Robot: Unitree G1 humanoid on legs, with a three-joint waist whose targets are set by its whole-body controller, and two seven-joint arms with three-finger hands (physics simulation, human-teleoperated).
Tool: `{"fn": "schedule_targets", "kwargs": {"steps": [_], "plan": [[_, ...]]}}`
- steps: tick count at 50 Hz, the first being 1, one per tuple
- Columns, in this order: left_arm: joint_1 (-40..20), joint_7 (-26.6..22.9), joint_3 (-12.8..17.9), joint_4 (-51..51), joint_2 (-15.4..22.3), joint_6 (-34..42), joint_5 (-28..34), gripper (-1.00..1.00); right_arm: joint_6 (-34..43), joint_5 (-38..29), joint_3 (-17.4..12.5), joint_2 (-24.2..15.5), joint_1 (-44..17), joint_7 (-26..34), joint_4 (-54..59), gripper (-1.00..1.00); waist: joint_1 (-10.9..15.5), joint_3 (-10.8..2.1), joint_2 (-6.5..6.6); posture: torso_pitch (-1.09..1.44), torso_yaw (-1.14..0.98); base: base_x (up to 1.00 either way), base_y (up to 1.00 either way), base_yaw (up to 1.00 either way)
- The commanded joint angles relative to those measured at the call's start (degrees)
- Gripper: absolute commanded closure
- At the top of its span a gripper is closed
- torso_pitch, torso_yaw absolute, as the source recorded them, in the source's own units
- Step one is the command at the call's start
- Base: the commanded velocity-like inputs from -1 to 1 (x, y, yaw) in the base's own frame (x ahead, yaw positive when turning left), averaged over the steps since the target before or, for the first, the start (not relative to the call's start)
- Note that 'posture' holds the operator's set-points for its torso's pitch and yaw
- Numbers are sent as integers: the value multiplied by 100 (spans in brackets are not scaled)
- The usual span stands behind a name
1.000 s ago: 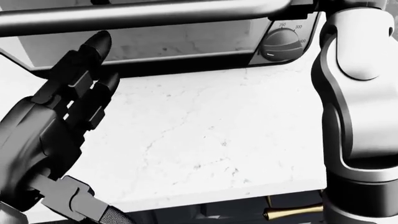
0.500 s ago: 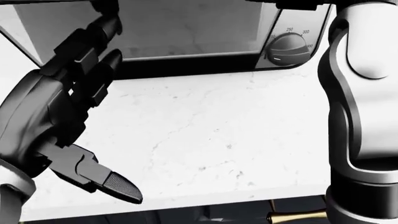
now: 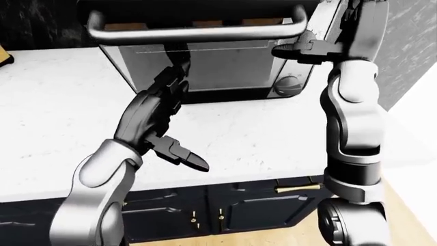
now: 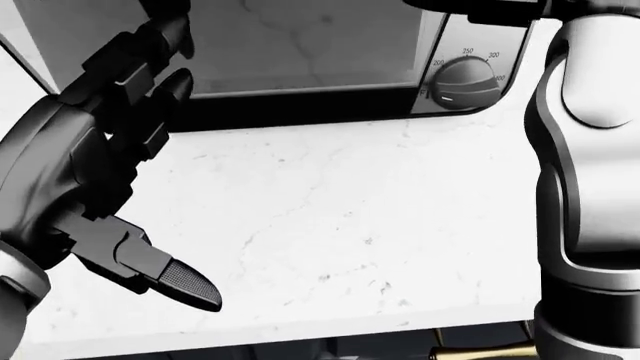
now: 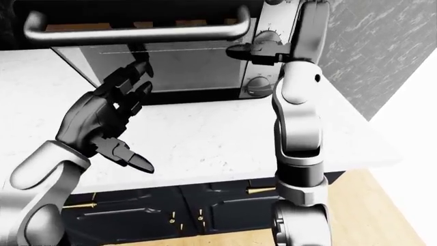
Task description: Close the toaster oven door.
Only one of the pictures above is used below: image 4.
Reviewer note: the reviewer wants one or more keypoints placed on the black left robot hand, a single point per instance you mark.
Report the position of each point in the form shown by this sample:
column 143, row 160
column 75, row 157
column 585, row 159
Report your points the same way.
column 60, row 157

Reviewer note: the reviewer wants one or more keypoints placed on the dark cabinet front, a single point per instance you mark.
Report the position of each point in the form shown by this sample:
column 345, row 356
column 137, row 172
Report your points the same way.
column 250, row 347

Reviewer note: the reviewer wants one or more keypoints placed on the glass toaster oven door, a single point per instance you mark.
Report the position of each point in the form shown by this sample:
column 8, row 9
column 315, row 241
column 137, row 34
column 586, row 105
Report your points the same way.
column 300, row 45

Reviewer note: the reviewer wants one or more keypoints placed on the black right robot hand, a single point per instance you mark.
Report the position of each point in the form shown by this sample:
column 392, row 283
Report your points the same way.
column 495, row 9

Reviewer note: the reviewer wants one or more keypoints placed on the grey temperature knob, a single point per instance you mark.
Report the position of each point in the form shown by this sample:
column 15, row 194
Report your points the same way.
column 467, row 84

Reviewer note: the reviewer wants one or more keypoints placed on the silver toaster oven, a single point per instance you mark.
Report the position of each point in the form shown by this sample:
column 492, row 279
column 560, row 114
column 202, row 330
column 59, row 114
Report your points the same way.
column 482, row 35

